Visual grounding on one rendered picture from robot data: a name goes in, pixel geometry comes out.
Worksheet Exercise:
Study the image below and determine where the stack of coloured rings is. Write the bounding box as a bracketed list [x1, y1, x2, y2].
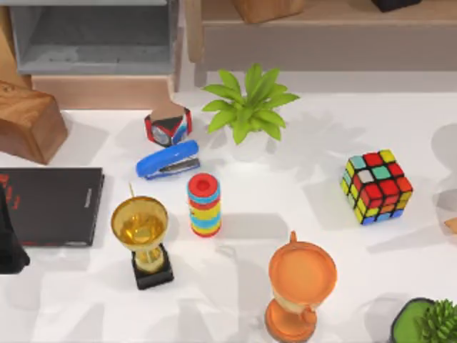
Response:
[187, 172, 222, 238]

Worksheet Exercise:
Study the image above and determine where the blue stapler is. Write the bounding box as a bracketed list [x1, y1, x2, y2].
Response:
[136, 139, 201, 182]

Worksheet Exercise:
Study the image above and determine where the green leafy potted plant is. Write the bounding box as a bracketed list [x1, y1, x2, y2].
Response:
[201, 63, 301, 146]

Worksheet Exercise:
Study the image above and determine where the red and black twisted cube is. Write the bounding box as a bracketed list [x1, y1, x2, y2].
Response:
[144, 105, 194, 148]

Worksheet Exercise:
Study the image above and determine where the gold trophy on black base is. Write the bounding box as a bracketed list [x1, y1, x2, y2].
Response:
[110, 182, 175, 291]

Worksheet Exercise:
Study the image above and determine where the orange trophy cup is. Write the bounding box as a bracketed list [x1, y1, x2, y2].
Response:
[264, 230, 338, 343]

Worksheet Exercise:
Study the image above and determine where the coloured puzzle cube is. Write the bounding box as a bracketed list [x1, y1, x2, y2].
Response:
[340, 149, 414, 227]

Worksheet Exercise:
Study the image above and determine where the pale wooden shelf unit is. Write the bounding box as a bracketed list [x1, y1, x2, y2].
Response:
[184, 0, 457, 88]

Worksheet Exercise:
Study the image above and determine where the wooden block on shelf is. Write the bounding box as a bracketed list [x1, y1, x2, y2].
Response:
[231, 0, 308, 25]

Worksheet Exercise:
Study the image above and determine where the black book with red print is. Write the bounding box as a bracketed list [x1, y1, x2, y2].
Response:
[0, 166, 106, 247]

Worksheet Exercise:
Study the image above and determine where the grey cabinet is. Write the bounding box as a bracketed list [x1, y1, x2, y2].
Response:
[0, 0, 179, 76]

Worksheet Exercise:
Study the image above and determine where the brown wooden block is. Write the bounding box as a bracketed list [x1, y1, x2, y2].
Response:
[0, 79, 69, 166]

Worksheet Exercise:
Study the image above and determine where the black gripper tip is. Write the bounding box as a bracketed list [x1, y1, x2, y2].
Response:
[0, 184, 31, 275]

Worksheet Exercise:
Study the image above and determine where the black object on shelf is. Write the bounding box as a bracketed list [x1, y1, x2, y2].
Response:
[371, 0, 421, 14]

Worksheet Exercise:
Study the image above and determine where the green plant in dark pot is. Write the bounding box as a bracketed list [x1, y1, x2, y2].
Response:
[390, 297, 457, 343]

